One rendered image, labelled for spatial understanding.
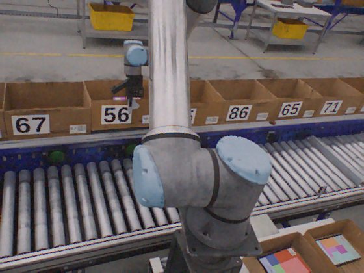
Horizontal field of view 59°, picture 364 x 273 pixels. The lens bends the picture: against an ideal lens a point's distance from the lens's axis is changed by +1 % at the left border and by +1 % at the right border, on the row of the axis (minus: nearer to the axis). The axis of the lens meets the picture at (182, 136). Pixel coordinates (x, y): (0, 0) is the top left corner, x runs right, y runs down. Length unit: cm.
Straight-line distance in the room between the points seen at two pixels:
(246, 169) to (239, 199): 9
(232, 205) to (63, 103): 138
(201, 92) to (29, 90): 105
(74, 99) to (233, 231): 135
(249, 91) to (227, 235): 163
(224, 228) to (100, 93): 132
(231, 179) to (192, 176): 10
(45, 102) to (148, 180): 134
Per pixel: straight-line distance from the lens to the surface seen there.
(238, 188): 79
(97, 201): 161
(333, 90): 292
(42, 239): 149
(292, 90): 264
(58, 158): 175
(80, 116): 170
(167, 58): 85
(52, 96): 196
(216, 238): 90
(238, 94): 235
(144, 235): 149
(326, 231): 176
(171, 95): 81
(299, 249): 163
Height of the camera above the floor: 193
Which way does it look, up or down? 35 degrees down
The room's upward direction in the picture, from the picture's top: 12 degrees clockwise
